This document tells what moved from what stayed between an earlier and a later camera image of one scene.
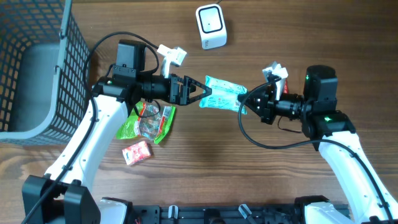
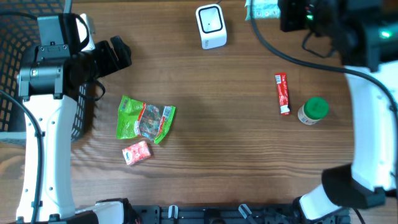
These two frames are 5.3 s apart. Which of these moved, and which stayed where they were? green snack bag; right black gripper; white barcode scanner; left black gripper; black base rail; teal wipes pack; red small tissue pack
Moved: right black gripper; teal wipes pack; left black gripper
Stayed: black base rail; white barcode scanner; red small tissue pack; green snack bag
